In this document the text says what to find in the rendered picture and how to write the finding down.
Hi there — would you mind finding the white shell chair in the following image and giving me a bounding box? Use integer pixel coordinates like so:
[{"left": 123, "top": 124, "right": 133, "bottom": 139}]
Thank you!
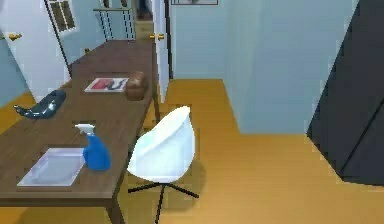
[{"left": 126, "top": 105, "right": 200, "bottom": 224}]

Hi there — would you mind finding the brown bread loaf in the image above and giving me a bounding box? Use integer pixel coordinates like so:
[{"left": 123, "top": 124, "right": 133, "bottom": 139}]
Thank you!
[{"left": 125, "top": 70, "right": 149, "bottom": 102}]

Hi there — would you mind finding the white room door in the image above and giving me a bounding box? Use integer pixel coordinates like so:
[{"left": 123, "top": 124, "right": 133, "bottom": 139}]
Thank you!
[
  {"left": 0, "top": 0, "right": 72, "bottom": 103},
  {"left": 151, "top": 0, "right": 174, "bottom": 104}
]

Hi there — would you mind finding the brown wooden table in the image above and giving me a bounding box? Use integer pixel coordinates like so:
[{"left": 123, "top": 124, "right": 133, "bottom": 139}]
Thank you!
[{"left": 0, "top": 39, "right": 162, "bottom": 224}]

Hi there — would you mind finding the red and white book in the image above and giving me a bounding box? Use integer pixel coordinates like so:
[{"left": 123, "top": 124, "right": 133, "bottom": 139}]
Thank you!
[{"left": 83, "top": 77, "right": 130, "bottom": 94}]

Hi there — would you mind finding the blue spray bottle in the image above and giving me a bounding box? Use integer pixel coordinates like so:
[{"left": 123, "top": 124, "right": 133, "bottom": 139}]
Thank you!
[{"left": 74, "top": 123, "right": 112, "bottom": 172}]

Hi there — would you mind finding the dark blue watering can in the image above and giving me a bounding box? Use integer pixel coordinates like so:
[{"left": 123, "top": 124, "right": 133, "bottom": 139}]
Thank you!
[{"left": 13, "top": 89, "right": 67, "bottom": 120}]

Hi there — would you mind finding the pale grey tray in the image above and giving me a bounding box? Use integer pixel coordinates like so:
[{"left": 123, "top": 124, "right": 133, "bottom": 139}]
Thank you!
[{"left": 16, "top": 147, "right": 87, "bottom": 188}]

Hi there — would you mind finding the black cabinet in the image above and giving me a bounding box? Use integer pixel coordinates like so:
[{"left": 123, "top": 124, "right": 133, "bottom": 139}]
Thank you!
[{"left": 306, "top": 0, "right": 384, "bottom": 187}]

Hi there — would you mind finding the black framed wall picture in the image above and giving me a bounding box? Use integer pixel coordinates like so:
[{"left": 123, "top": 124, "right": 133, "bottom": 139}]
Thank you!
[{"left": 170, "top": 0, "right": 219, "bottom": 6}]

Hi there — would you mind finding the window with white frame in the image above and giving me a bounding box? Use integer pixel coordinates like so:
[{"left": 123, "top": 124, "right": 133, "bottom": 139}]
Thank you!
[{"left": 44, "top": 0, "right": 79, "bottom": 34}]

